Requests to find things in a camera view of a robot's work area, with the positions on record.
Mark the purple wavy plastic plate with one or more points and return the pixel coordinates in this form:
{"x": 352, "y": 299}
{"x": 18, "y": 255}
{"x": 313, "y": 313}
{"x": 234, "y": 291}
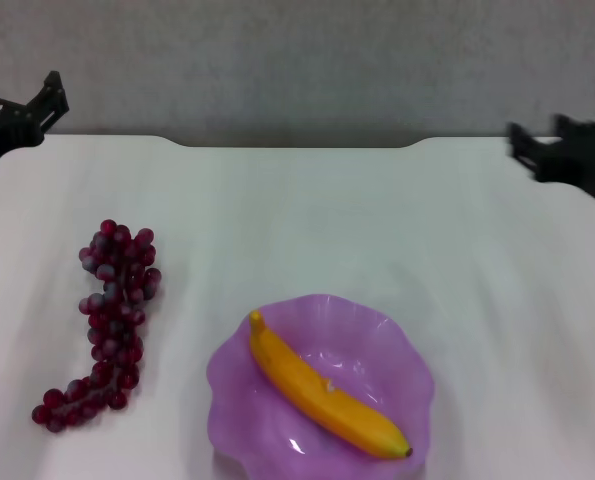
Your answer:
{"x": 377, "y": 350}

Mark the yellow banana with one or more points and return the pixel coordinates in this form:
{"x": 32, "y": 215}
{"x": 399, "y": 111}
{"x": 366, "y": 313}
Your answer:
{"x": 322, "y": 400}

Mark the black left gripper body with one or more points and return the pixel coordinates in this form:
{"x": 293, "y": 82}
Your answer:
{"x": 7, "y": 130}

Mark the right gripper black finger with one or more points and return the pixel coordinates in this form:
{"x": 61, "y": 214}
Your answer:
{"x": 527, "y": 150}
{"x": 577, "y": 131}

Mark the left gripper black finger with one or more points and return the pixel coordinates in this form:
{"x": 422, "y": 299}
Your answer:
{"x": 47, "y": 105}

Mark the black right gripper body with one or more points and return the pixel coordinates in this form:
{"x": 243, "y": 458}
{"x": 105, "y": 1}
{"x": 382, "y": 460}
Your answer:
{"x": 587, "y": 165}

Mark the red purple grape bunch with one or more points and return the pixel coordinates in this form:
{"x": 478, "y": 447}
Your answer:
{"x": 109, "y": 320}

